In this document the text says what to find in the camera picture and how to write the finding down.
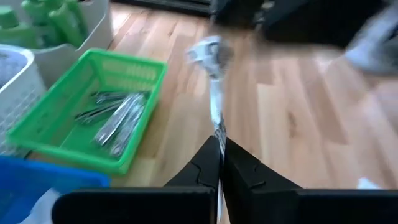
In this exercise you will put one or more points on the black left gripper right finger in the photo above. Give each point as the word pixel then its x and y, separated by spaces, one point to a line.
pixel 245 174

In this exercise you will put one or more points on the grey solid plastic bin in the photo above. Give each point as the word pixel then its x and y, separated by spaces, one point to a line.
pixel 96 31

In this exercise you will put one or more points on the green perforated plastic basket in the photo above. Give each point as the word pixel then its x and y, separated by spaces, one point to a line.
pixel 46 124

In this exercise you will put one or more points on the silver nail clipper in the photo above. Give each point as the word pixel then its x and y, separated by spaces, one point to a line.
pixel 99 107
pixel 121 121

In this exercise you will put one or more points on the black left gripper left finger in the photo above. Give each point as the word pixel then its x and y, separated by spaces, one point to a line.
pixel 202 168

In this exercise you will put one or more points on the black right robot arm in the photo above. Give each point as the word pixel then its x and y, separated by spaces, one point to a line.
pixel 236 12

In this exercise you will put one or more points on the white perforated plastic basket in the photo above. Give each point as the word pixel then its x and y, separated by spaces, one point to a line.
pixel 18 93

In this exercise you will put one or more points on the blue perforated plastic basket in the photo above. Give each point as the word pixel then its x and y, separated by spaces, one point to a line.
pixel 31 180

